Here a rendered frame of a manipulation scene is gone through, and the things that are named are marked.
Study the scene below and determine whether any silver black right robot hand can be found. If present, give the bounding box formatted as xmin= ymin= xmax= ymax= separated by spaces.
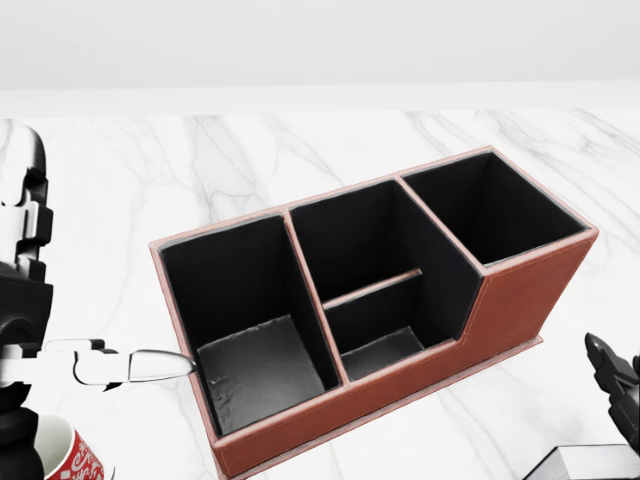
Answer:
xmin=584 ymin=331 xmax=640 ymax=452

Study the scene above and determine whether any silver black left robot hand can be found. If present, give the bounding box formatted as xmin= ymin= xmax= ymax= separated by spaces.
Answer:
xmin=0 ymin=124 xmax=198 ymax=409

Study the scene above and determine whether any black book with white pages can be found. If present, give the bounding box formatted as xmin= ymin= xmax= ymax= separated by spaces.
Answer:
xmin=521 ymin=443 xmax=640 ymax=480

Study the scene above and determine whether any red-brown desk caddy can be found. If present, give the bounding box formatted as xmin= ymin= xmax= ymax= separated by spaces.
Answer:
xmin=148 ymin=144 xmax=600 ymax=480

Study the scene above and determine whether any red white patterned mug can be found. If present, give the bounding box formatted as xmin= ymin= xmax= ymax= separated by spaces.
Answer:
xmin=33 ymin=413 xmax=107 ymax=480

